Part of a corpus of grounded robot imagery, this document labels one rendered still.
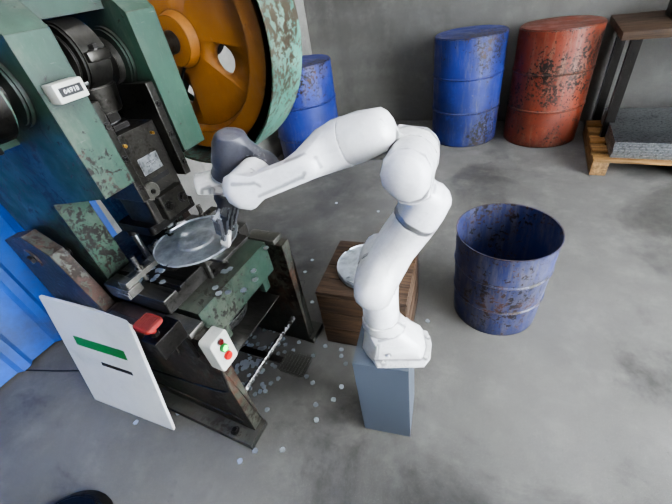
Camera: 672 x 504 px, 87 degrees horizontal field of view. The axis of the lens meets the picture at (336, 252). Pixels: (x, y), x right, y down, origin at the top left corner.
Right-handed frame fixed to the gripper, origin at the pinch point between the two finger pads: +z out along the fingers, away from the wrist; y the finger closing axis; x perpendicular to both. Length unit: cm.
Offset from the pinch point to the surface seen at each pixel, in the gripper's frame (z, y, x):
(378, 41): 22, 332, 48
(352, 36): 27, 333, 76
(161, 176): -9.9, 2.2, 25.4
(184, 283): 16.2, -12.5, 6.9
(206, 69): -30, 37, 35
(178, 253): 10.0, -7.2, 13.1
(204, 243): 6.7, -1.1, 7.4
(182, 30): -41, 34, 41
